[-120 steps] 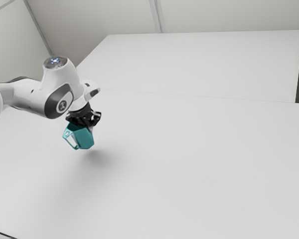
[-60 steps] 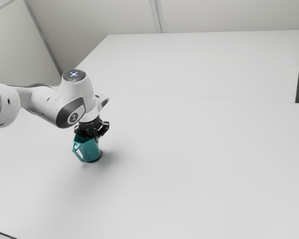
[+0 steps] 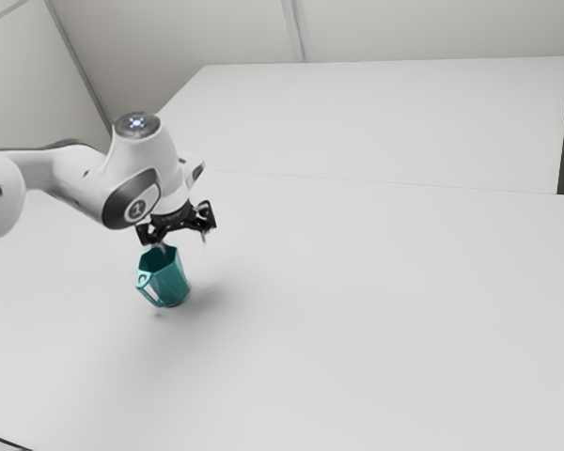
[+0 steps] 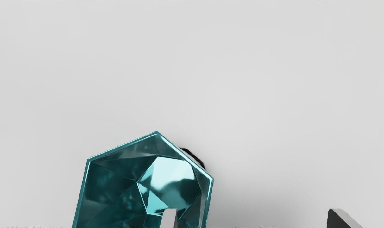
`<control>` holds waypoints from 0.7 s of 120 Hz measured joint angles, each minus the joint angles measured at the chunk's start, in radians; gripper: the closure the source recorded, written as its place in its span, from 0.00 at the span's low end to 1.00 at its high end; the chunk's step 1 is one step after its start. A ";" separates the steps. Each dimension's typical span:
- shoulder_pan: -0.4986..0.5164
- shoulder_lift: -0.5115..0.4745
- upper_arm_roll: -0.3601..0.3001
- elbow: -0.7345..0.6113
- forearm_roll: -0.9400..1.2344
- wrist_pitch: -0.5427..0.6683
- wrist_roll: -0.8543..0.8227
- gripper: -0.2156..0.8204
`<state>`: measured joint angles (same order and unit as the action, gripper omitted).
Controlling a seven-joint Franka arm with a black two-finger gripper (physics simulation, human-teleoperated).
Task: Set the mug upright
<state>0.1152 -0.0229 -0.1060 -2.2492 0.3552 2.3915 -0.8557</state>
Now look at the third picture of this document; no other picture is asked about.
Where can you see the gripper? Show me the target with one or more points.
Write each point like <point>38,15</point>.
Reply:
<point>176,222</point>

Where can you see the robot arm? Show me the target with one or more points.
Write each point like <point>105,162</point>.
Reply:
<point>136,160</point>

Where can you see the teal faceted mug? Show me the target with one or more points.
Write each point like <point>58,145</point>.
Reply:
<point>165,281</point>

